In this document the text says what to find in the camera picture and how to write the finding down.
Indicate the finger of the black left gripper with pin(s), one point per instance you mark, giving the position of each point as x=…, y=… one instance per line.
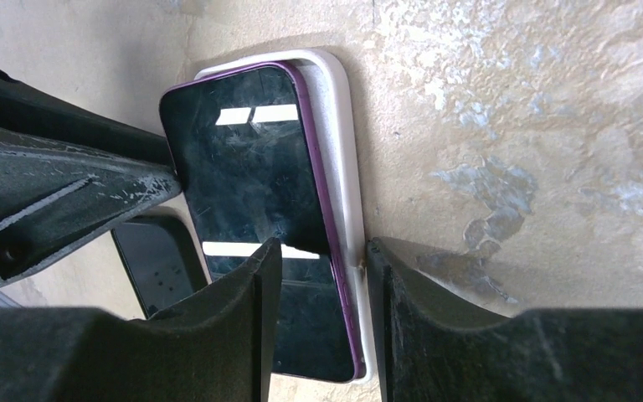
x=56, y=197
x=27, y=110

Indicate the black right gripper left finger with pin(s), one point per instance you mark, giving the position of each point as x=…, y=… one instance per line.
x=216, y=345

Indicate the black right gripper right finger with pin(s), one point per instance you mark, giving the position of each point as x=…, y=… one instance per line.
x=433, y=345

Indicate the black phone case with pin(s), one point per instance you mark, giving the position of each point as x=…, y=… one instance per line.
x=160, y=260

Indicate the black smartphone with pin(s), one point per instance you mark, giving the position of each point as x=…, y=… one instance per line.
x=245, y=146

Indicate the clear phone case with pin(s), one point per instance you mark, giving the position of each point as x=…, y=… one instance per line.
x=331, y=104

